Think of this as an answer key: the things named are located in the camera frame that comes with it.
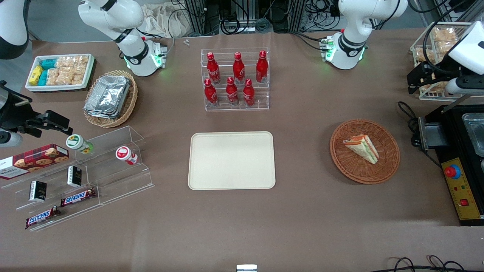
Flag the grey metal bar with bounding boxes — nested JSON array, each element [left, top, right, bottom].
[[441, 94, 478, 114]]

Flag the clear glass container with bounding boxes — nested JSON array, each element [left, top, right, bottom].
[[461, 113, 484, 158]]

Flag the clear rice cracker bag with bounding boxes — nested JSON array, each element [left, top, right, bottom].
[[56, 68, 74, 86], [57, 56, 90, 71], [72, 66, 89, 85], [46, 68, 61, 86]]

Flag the white rectangular snack bin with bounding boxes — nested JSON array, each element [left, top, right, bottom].
[[25, 53, 95, 93]]

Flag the small black box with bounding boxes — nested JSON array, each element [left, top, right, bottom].
[[67, 165, 82, 188], [29, 180, 48, 202]]

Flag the Snickers chocolate bar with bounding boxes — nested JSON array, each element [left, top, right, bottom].
[[25, 206, 61, 230], [60, 187, 97, 207]]

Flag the yellow control panel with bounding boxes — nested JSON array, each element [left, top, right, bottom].
[[441, 157, 483, 221]]

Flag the red lid cup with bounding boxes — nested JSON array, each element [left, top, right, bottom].
[[115, 146, 139, 165]]

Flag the black arm-mounted cable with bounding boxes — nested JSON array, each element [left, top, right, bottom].
[[422, 21, 460, 71]]

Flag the red cola bottle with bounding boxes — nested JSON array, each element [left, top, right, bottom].
[[206, 52, 222, 85], [255, 50, 269, 84], [242, 79, 256, 107], [204, 78, 219, 107], [232, 52, 246, 85], [225, 77, 240, 106]]

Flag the silver foil container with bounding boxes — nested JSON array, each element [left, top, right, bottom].
[[85, 75, 131, 115], [85, 108, 121, 120]]

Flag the round brown wicker basket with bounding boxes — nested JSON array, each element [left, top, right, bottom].
[[329, 119, 401, 185]]

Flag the red cookie box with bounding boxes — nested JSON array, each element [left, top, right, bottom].
[[0, 144, 70, 180]]

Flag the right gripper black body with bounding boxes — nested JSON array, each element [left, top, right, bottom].
[[0, 80, 39, 148]]

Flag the black coiled cable bundle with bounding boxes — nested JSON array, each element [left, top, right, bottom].
[[220, 15, 250, 35]]

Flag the black appliance power cable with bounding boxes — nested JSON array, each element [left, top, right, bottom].
[[397, 101, 426, 148]]

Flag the light oval wicker basket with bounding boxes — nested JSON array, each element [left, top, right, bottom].
[[83, 70, 139, 128]]

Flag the beige crumpled cloth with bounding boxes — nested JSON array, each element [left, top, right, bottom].
[[139, 3, 190, 39]]

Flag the white wire rack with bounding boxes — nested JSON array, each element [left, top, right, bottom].
[[410, 21, 484, 102]]

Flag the fried snack bag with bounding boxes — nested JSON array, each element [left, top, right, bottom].
[[436, 40, 459, 56], [414, 48, 436, 63], [433, 27, 458, 42], [420, 80, 449, 93]]

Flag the black appliance box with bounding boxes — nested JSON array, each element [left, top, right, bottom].
[[417, 104, 484, 227]]

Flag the grey metal bracket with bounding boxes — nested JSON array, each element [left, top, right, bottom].
[[418, 115, 451, 150]]

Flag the clear acrylic bottle rack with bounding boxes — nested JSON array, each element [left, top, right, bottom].
[[200, 48, 270, 112]]

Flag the clear acrylic stepped shelf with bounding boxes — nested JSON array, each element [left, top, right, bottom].
[[0, 125, 155, 232]]

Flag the triangular sandwich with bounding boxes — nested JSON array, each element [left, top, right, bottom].
[[343, 134, 380, 165]]

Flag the green lid cup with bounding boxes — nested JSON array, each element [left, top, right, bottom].
[[66, 134, 94, 155]]

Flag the cream plastic serving tray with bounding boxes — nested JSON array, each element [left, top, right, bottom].
[[188, 131, 276, 190]]

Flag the aluminium profile post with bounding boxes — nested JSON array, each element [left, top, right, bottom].
[[291, 0, 315, 32], [185, 0, 206, 35]]

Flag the yellow snack packet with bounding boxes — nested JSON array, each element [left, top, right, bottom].
[[29, 65, 43, 86]]

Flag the black looped floor cable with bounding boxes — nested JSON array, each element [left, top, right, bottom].
[[377, 255, 470, 272]]

